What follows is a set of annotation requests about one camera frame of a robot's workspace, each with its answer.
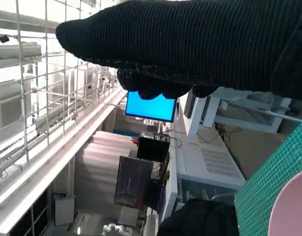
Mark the blue screen monitor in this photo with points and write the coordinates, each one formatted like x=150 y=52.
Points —
x=150 y=110

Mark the black office chair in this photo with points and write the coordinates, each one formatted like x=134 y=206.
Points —
x=200 y=218

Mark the dark glass panel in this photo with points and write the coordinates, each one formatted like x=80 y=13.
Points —
x=131 y=182

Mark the black perforated bar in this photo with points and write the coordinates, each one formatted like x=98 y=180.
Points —
x=190 y=105

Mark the white framed cart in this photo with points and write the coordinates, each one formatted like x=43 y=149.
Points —
x=204 y=113

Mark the small black mounted camera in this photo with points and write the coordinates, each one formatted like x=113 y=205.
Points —
x=4 y=38

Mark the white perforated metal cabinet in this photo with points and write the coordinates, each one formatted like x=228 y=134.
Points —
x=214 y=162

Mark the dark electronics box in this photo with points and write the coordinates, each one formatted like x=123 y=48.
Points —
x=154 y=196

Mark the black equipment box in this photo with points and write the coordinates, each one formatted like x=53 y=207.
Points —
x=152 y=150

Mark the white metal pole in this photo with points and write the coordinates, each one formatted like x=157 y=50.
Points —
x=283 y=115

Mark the green cutting mat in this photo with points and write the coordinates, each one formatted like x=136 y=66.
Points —
x=268 y=157

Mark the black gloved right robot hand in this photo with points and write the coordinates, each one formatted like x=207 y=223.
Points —
x=190 y=44

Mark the white air conditioner unit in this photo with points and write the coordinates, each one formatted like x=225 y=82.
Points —
x=15 y=52

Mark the pink bowl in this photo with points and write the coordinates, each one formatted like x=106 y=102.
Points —
x=293 y=209

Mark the long white beam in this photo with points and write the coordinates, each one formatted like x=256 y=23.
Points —
x=55 y=162

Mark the white desk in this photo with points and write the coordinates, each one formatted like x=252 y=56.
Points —
x=172 y=177

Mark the white corrugated partition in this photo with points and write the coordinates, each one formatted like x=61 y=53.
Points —
x=99 y=167

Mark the small white box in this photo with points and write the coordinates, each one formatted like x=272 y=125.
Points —
x=64 y=211

